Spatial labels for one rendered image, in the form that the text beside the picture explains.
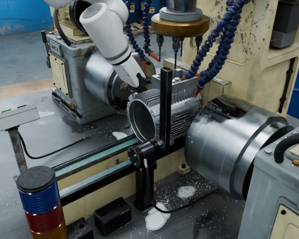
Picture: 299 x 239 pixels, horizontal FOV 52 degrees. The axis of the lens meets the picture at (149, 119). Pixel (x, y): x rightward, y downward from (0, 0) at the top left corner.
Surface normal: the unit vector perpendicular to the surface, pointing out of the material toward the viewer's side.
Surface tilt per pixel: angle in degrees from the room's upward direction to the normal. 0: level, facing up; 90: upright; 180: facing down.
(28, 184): 0
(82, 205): 90
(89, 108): 90
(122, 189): 90
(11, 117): 64
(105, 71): 51
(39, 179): 0
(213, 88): 90
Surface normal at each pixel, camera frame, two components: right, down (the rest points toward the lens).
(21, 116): 0.55, -0.02
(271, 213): -0.79, 0.30
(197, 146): -0.77, 0.11
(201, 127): -0.64, -0.25
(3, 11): 0.47, 0.45
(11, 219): 0.00, -0.86
